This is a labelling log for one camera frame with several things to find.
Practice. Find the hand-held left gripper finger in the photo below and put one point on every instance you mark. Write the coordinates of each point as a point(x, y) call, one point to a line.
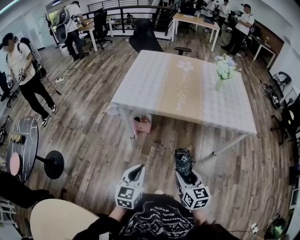
point(141, 179)
point(126, 175)

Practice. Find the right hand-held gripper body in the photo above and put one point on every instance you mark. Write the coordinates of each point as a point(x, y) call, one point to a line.
point(197, 197)

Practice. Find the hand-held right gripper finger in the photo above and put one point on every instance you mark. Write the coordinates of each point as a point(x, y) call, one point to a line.
point(181, 179)
point(198, 177)

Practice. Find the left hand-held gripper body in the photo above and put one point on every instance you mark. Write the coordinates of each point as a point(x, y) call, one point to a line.
point(127, 195)

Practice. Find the dark plaid umbrella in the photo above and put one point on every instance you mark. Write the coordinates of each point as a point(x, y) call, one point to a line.
point(184, 161)

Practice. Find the person's left forearm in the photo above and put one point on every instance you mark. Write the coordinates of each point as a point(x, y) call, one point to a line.
point(118, 213)

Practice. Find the person's right forearm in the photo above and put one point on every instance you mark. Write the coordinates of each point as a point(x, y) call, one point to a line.
point(199, 215)

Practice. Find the person's black printed t-shirt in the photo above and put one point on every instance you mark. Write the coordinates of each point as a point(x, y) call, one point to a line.
point(159, 218)

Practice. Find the cloth covered white-legged table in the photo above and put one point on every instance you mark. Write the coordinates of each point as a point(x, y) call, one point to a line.
point(127, 123)

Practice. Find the beige round table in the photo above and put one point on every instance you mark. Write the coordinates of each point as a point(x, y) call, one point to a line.
point(58, 220)

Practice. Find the checkered beige flower tablecloth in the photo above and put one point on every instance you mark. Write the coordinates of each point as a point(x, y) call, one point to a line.
point(164, 86)

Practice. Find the pale green glass vase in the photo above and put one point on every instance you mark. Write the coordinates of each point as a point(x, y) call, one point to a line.
point(219, 84)

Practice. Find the round black marble table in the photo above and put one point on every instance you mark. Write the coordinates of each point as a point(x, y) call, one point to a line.
point(27, 140)

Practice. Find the black equipment pile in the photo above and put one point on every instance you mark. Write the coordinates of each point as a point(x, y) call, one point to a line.
point(273, 97)

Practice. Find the pink round plate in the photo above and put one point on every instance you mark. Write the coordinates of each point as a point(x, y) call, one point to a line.
point(15, 164)

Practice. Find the white blue flower bouquet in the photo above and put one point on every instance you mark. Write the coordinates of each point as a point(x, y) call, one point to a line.
point(225, 68)

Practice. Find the white power strip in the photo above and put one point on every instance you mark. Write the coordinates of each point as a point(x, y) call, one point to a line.
point(59, 80)

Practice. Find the wooden round coasters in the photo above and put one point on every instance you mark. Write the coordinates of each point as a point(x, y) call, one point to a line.
point(16, 137)

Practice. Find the black mesh office chair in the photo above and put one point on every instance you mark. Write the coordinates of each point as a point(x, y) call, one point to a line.
point(143, 37)

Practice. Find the dark desk with white legs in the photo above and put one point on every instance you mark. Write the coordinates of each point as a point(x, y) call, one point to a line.
point(264, 45)

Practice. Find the wooden desk with white legs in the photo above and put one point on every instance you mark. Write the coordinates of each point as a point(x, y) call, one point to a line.
point(194, 20)
point(87, 27)

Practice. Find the black metal railing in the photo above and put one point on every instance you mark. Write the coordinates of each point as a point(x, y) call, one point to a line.
point(131, 9)

